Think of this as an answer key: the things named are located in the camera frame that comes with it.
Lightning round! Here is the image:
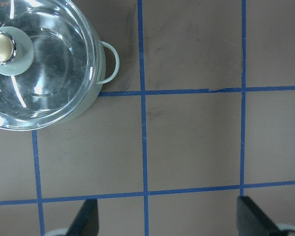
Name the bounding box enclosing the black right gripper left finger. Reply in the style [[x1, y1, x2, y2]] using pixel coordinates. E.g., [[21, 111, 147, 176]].
[[66, 199, 99, 236]]

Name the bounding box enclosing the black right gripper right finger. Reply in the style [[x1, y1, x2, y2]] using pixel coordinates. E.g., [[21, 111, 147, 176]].
[[236, 196, 283, 236]]

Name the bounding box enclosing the glass pot lid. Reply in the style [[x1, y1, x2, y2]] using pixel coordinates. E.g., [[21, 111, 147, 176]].
[[0, 0, 97, 131]]

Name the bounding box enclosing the pale green cooking pot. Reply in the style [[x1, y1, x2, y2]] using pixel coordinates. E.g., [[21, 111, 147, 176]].
[[0, 0, 120, 131]]

